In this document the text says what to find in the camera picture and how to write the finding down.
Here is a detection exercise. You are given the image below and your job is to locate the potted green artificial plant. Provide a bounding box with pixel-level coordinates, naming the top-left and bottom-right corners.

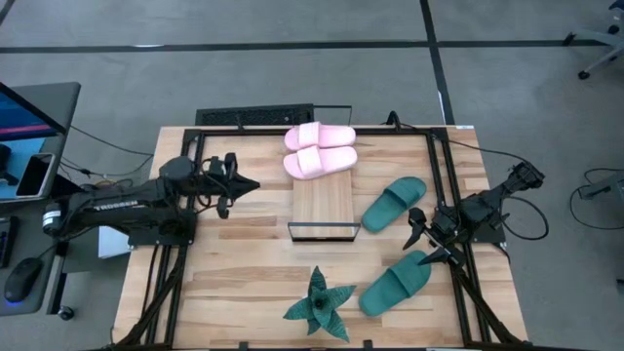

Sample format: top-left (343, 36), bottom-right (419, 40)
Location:
top-left (283, 265), bottom-right (358, 343)

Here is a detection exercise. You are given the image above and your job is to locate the black monitor stand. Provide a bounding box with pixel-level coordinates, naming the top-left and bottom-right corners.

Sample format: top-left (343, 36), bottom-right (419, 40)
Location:
top-left (0, 143), bottom-right (20, 187)

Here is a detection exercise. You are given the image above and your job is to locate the green slide sandal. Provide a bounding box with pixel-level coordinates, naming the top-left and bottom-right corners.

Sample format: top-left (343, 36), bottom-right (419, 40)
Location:
top-left (358, 250), bottom-right (433, 319)
top-left (360, 175), bottom-right (429, 234)

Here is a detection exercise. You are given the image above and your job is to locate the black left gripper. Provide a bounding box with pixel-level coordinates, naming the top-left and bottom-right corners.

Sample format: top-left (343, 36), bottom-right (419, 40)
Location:
top-left (198, 152), bottom-right (261, 219)

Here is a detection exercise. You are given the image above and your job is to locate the black aluminium extrusion frame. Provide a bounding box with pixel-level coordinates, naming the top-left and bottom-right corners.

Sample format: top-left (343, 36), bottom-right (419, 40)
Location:
top-left (114, 125), bottom-right (530, 351)

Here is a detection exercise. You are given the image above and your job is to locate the pink slide sandal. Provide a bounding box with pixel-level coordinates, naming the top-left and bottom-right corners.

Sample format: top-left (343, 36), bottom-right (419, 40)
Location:
top-left (282, 144), bottom-right (359, 181)
top-left (284, 121), bottom-right (358, 152)

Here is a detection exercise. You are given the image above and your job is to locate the grey desk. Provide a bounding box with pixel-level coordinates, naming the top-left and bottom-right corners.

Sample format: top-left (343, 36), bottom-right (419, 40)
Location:
top-left (0, 81), bottom-right (82, 318)

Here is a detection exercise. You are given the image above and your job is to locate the black floor cable loop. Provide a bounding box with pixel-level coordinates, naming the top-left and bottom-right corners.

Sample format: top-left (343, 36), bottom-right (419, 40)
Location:
top-left (568, 168), bottom-right (624, 231)

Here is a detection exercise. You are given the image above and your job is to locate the computer monitor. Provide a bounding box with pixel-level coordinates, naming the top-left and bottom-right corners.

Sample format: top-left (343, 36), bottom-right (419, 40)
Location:
top-left (0, 81), bottom-right (68, 143)

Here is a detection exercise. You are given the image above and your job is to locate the smartphone with light case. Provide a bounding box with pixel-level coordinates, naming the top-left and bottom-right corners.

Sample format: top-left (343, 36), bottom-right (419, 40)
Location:
top-left (15, 152), bottom-right (56, 199)

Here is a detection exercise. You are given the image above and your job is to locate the grey metal stand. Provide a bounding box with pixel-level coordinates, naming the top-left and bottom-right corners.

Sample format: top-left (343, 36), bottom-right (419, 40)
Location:
top-left (578, 171), bottom-right (624, 201)

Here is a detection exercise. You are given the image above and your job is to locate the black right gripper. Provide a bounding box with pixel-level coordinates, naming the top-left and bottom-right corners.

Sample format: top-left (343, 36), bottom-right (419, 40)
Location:
top-left (403, 204), bottom-right (468, 268)

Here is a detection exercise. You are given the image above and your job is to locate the wooden shelf with black frame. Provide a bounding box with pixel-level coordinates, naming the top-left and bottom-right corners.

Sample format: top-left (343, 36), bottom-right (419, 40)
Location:
top-left (287, 104), bottom-right (362, 244)

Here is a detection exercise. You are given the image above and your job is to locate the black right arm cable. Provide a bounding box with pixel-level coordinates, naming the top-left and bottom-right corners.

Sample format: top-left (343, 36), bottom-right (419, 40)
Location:
top-left (446, 137), bottom-right (551, 242)

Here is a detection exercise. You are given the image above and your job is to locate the white box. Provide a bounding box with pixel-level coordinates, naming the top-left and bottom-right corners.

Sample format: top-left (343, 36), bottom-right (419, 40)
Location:
top-left (97, 224), bottom-right (132, 259)

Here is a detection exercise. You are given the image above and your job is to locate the grey office chair base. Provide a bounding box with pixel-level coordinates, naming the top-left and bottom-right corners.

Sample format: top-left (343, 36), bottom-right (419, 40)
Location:
top-left (563, 0), bottom-right (624, 82)

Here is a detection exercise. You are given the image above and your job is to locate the black keyboard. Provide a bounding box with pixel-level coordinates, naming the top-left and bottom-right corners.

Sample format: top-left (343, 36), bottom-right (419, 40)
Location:
top-left (0, 216), bottom-right (19, 269)

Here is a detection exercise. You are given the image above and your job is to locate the black computer mouse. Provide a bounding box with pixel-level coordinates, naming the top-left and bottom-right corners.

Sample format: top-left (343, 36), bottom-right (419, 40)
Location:
top-left (3, 256), bottom-right (43, 304)

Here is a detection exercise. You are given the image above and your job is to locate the thin black desk cable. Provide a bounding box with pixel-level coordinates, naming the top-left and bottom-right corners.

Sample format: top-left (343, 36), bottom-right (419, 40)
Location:
top-left (67, 124), bottom-right (155, 158)

